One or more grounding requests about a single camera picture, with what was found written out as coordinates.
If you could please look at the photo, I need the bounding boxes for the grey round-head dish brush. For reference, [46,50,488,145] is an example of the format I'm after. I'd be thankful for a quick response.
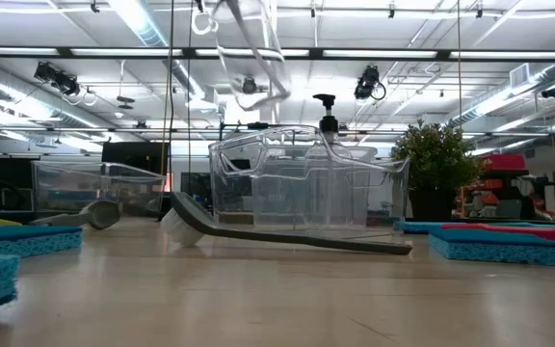
[29,200,120,231]

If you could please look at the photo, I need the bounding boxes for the long grey dish brush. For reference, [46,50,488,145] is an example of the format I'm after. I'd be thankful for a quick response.
[160,191,413,256]

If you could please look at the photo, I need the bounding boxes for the clear plastic caddy with handles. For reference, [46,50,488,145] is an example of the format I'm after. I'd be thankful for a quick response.
[208,123,411,241]

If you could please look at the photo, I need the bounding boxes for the thin dark hanging cable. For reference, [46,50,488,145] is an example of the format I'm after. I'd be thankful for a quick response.
[456,0,463,121]

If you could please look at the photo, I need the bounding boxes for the black overhead frame bar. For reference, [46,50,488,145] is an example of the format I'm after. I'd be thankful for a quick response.
[0,46,555,62]

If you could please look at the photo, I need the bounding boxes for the green plant in black pot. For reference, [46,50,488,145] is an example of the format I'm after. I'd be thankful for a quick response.
[390,120,486,222]

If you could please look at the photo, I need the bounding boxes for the red storage bin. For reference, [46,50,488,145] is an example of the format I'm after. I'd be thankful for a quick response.
[482,153,530,177]

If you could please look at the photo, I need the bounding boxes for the black horizontal background bar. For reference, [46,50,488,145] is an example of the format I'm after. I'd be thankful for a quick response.
[218,121,298,132]

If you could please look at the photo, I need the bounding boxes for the large frosted plastic storage bin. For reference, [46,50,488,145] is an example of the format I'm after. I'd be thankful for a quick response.
[251,162,370,227]

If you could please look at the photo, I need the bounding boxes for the red cloth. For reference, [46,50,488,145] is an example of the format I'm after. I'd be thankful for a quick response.
[440,205,555,252]

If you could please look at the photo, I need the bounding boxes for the black hanging cable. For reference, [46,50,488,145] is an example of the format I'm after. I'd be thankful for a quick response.
[186,0,194,194]
[167,0,176,216]

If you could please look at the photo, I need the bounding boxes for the white cable loop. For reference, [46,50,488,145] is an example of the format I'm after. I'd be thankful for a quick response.
[190,8,219,37]

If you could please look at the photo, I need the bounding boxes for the small clear plastic bin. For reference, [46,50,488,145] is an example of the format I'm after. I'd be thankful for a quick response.
[31,160,167,224]

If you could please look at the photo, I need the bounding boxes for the black monitor screen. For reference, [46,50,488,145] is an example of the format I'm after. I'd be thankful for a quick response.
[101,141,171,175]

